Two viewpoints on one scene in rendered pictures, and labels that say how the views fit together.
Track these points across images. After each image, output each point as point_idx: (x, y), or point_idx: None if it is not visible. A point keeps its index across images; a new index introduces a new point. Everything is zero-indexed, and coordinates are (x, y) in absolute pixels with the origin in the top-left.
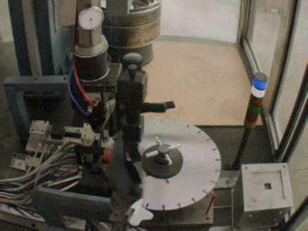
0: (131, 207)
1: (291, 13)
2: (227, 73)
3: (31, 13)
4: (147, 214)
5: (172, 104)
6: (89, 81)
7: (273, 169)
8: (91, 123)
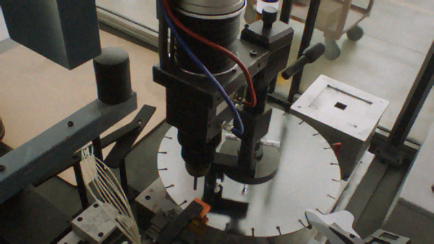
0: (329, 224)
1: None
2: None
3: None
4: (345, 216)
5: (150, 106)
6: (236, 67)
7: (320, 88)
8: (206, 160)
